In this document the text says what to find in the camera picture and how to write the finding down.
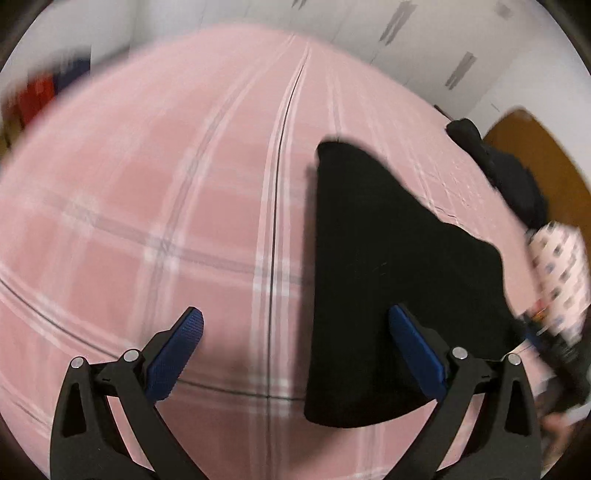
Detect black clothes pile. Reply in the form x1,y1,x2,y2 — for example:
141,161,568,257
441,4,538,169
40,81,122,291
446,118,549,230

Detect navy gift bag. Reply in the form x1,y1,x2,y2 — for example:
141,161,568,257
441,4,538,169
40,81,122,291
50,47,91,95

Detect heart pattern pillow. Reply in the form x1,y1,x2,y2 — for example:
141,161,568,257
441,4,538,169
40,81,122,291
528,222,590,346

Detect red gift bag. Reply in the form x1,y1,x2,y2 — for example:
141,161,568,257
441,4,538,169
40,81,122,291
1,73,55,127

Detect black pants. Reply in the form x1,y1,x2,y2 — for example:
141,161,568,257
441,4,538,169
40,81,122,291
304,140,523,428

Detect pink plaid bed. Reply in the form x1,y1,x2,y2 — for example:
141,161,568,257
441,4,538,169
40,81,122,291
1,24,538,479

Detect wooden headboard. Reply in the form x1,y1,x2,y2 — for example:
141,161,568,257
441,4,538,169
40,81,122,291
484,108,591,246

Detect white wardrobe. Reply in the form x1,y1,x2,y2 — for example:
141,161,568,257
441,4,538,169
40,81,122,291
133,0,543,117

